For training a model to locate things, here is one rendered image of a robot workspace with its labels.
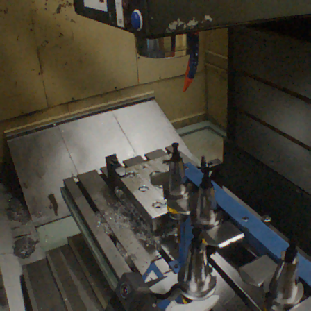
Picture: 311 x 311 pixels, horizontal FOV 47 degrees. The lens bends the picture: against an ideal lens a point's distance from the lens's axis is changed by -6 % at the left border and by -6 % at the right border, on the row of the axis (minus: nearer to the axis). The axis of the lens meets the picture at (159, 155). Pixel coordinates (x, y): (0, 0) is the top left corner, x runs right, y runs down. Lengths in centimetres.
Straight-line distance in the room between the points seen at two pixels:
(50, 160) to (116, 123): 43
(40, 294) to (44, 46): 120
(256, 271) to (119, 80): 164
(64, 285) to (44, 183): 70
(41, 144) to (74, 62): 47
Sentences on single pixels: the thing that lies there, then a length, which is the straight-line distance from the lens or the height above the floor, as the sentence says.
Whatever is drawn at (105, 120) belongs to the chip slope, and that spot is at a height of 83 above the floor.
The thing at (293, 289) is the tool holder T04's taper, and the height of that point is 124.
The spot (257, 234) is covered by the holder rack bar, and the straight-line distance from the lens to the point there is 69.
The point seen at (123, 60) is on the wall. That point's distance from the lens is 210.
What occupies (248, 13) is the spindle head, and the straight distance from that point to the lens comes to 74.
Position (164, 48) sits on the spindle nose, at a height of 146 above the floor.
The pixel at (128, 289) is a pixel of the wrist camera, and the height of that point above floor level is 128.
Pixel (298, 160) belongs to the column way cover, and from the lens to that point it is 135.
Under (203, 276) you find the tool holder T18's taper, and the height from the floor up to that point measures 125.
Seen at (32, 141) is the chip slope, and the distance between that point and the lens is 202.
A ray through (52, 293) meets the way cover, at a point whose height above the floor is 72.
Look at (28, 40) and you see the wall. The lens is 193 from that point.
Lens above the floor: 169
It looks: 30 degrees down
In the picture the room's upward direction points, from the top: 4 degrees counter-clockwise
